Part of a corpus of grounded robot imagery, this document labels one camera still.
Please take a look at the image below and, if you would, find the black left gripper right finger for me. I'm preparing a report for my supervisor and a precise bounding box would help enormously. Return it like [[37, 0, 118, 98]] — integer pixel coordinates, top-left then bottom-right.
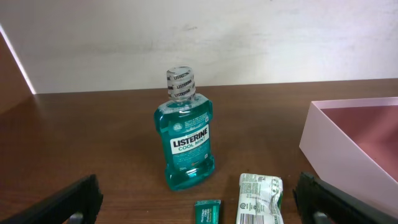
[[293, 172, 397, 224]]

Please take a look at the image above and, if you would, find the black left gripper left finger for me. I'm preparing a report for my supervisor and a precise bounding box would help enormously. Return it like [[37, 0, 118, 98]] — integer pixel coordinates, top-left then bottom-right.
[[1, 174, 103, 224]]

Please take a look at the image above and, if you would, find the white square cardboard box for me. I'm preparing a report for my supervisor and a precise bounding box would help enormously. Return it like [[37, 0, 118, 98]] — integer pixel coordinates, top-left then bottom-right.
[[299, 97, 397, 217]]

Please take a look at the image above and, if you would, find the crumpled green white packet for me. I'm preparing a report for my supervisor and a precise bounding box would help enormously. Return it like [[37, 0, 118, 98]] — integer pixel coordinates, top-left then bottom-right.
[[236, 173, 284, 224]]

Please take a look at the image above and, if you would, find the green Colgate toothpaste tube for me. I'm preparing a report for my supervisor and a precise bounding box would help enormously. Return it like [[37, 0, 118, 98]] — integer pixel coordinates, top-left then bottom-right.
[[194, 200, 221, 224]]

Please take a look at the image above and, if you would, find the teal Listerine mouthwash bottle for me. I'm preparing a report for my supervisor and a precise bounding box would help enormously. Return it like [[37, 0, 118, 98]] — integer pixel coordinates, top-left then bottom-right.
[[154, 67, 215, 190]]

